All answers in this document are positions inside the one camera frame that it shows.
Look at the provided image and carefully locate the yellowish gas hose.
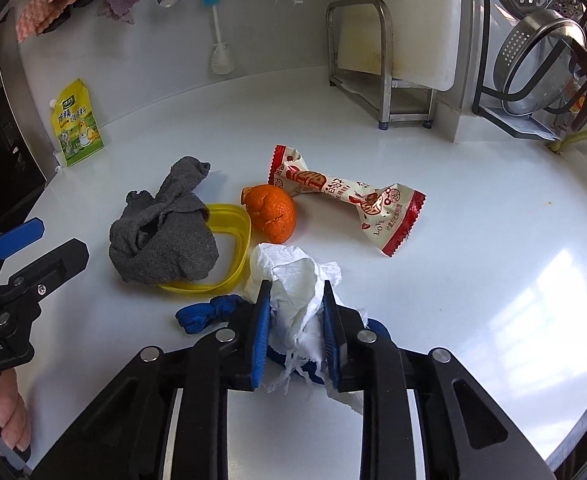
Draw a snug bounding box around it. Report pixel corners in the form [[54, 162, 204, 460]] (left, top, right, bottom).
[[548, 120, 587, 153]]

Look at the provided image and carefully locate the dark grey sock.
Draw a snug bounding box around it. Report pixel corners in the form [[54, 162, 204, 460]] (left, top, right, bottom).
[[108, 156, 220, 286]]

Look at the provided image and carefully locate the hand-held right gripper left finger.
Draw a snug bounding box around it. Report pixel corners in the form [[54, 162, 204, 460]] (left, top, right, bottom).
[[34, 280, 274, 480]]

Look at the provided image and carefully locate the red and white snack wrapper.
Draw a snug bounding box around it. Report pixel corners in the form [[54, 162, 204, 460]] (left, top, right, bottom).
[[268, 144, 427, 258]]

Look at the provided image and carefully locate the yellow plastic ring lid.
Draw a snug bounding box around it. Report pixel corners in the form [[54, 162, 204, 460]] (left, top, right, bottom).
[[158, 203, 252, 294]]

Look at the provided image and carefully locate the blue and white bottle brush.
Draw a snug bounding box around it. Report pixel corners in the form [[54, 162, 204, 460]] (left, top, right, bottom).
[[202, 0, 234, 77]]

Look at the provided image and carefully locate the white tissue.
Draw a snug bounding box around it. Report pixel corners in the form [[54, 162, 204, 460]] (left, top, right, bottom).
[[245, 242, 367, 416]]

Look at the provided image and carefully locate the yellow seasoning pouch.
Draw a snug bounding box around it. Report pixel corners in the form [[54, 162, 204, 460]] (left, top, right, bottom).
[[50, 78, 104, 167]]

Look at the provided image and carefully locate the orange mandarin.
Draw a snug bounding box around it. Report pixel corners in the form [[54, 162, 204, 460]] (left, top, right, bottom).
[[241, 184, 297, 244]]

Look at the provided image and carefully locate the white cutting board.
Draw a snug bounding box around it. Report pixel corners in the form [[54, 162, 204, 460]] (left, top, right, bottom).
[[341, 0, 463, 92]]

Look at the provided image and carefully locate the steel cutting board rack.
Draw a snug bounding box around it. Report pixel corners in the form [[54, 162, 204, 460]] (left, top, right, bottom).
[[325, 0, 437, 131]]

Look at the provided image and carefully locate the blue fabric strap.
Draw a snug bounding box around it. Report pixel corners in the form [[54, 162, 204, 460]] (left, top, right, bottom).
[[175, 294, 391, 386]]

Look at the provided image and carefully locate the person's left hand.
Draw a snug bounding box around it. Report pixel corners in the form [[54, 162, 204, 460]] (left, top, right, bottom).
[[0, 370, 32, 466]]

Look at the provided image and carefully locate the pink wavy cloth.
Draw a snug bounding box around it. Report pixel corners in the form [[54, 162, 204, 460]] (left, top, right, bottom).
[[15, 0, 94, 43]]

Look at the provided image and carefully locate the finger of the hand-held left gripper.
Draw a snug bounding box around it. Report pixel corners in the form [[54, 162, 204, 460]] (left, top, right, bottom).
[[0, 217, 45, 286], [0, 238, 90, 311]]

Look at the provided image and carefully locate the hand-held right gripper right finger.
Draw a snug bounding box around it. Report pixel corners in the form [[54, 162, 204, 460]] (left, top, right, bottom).
[[322, 280, 557, 480]]

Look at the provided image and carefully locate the black wire dish rack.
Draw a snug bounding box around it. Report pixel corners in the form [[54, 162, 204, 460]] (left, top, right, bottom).
[[473, 0, 587, 141]]

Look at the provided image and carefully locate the perforated steel pan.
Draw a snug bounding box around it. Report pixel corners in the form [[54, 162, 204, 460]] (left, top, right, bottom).
[[493, 8, 587, 116]]

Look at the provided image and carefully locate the black kitchen appliance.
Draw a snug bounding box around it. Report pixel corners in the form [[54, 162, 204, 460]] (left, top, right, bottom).
[[0, 42, 49, 231]]

